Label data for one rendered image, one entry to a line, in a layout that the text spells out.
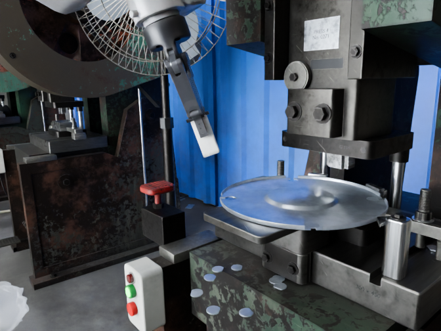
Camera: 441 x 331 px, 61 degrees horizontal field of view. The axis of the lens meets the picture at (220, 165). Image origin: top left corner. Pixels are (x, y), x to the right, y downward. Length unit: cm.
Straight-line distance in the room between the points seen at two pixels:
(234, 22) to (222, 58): 194
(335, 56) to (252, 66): 186
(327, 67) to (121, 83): 134
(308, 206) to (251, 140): 194
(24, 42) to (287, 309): 148
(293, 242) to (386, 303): 16
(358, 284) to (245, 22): 50
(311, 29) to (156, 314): 62
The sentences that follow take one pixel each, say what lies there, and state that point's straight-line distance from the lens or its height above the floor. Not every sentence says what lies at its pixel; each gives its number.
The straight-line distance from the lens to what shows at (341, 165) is 76.
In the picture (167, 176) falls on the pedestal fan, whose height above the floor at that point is 62.
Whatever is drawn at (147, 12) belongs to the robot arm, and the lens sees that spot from 64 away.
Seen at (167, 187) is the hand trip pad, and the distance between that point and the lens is 86.
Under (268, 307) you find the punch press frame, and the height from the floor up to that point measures 63.
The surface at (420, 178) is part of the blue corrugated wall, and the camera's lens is 196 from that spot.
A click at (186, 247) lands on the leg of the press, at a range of 83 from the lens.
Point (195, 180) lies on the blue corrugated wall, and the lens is 315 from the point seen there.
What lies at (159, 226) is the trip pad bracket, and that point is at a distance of 85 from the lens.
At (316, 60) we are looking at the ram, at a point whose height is 102.
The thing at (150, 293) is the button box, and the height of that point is 58.
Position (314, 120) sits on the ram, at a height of 92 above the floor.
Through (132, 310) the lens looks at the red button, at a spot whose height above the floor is 55.
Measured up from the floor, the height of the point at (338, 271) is 69.
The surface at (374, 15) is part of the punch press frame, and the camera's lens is 60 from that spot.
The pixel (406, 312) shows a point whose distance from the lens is 63.
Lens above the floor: 99
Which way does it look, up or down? 13 degrees down
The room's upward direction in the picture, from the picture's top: 1 degrees counter-clockwise
